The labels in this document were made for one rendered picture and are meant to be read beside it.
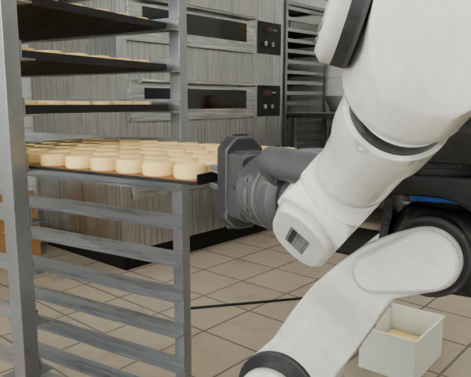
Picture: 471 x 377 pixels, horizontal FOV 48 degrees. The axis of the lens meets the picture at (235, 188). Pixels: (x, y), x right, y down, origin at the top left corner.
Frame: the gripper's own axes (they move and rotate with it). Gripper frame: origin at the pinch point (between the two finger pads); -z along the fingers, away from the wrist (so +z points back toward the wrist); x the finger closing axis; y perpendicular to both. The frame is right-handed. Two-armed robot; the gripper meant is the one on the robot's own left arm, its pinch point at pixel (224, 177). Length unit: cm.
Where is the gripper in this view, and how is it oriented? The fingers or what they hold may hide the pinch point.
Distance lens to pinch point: 73.6
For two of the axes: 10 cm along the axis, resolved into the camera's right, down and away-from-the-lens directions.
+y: -8.8, 0.8, -4.8
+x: 0.0, -9.9, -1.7
